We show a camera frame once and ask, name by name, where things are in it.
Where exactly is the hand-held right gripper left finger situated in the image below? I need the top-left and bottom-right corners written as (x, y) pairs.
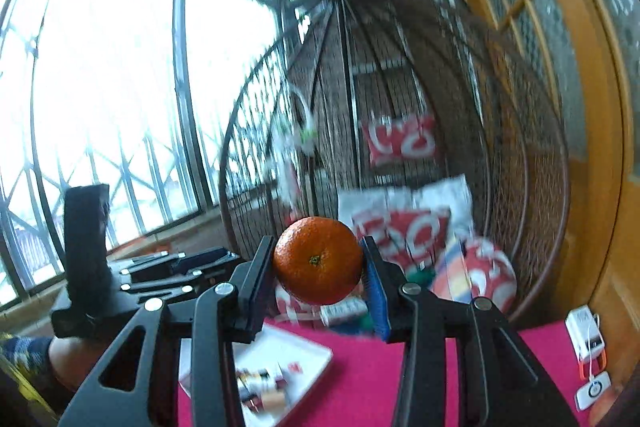
top-left (57, 234), bottom-right (277, 427)

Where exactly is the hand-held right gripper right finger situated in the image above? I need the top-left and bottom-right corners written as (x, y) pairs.
top-left (359, 235), bottom-right (583, 427)

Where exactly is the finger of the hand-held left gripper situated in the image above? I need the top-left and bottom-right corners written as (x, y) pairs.
top-left (120, 248), bottom-right (245, 303)
top-left (112, 250), bottom-right (187, 280)

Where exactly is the tangerine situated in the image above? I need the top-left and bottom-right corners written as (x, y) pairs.
top-left (272, 216), bottom-right (364, 306)

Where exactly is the white tray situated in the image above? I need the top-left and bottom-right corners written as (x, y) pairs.
top-left (179, 322), bottom-right (335, 415)

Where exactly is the person's left forearm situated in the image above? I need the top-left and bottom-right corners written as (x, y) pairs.
top-left (0, 334), bottom-right (103, 427)

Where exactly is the red white striped cushion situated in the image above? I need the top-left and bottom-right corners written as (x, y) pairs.
top-left (274, 284), bottom-right (323, 324)

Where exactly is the green adapter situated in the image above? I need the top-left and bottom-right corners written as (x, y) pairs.
top-left (406, 268), bottom-right (435, 290)

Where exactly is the magenta tablecloth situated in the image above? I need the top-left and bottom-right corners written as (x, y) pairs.
top-left (177, 317), bottom-right (596, 427)

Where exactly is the plaid cushion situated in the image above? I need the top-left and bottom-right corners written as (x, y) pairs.
top-left (430, 242), bottom-right (473, 303)

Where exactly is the round red white cushion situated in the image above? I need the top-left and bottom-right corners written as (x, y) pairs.
top-left (432, 237), bottom-right (518, 315)

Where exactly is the white hanging ornament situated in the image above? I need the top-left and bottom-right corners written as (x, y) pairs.
top-left (270, 87), bottom-right (318, 208)

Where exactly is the barred window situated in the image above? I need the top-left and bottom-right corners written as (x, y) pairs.
top-left (0, 0), bottom-right (436, 308)

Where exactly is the wicker hanging chair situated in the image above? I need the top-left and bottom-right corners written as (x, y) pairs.
top-left (217, 0), bottom-right (571, 333)

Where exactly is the small white square device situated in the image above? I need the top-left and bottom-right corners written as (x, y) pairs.
top-left (574, 371), bottom-right (613, 410)

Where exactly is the white clip with orange strap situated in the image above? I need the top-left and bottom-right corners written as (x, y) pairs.
top-left (565, 304), bottom-right (606, 363)

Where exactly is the orange strap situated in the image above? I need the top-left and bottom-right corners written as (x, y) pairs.
top-left (577, 314), bottom-right (608, 380)

